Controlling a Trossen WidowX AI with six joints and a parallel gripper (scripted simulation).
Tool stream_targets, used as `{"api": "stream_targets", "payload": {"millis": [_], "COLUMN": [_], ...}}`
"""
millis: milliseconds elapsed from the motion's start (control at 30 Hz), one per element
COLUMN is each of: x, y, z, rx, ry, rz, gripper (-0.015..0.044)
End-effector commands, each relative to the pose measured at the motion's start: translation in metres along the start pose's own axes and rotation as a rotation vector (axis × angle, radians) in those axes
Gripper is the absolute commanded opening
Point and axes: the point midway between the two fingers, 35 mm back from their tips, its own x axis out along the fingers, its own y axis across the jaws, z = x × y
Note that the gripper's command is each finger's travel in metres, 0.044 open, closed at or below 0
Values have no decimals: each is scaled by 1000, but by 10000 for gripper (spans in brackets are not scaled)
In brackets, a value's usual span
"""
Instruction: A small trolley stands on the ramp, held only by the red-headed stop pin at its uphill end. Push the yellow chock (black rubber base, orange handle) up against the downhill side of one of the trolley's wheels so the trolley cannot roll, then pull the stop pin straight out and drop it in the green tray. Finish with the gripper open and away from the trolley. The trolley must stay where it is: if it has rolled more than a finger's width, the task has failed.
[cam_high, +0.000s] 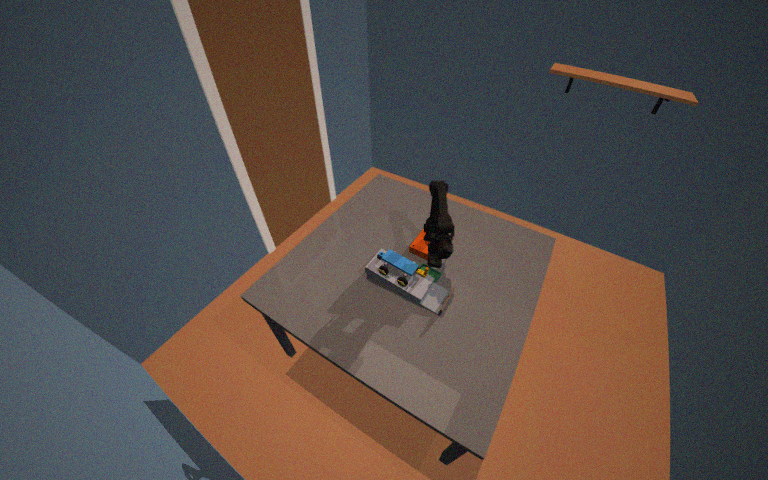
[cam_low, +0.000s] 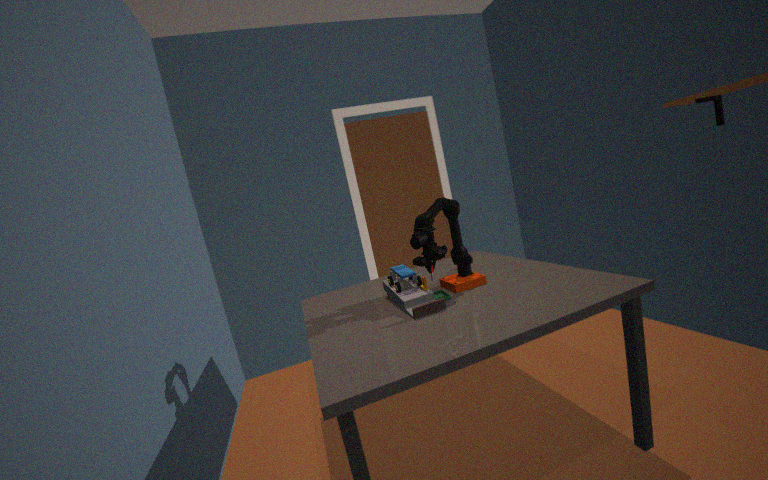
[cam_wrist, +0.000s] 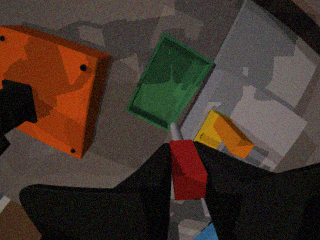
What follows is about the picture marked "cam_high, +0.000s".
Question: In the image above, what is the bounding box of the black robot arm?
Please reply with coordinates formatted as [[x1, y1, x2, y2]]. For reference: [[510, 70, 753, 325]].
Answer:
[[423, 180, 455, 259]]

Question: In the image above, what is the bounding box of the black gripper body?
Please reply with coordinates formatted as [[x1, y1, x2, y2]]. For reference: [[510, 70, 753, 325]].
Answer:
[[428, 233, 442, 268]]

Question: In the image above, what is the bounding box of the green tray floor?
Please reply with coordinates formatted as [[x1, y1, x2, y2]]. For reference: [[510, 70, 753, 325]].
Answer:
[[420, 266, 439, 281]]

